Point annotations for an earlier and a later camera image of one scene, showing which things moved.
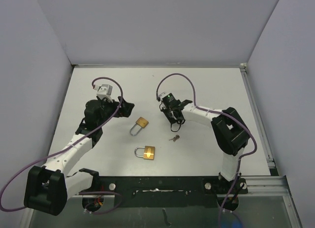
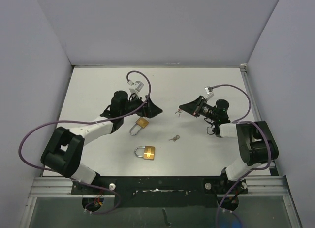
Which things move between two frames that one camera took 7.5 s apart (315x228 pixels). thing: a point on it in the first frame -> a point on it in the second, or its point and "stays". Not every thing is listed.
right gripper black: [172, 120] -> [193, 107]
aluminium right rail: [258, 119] stays
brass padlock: [149, 152] stays
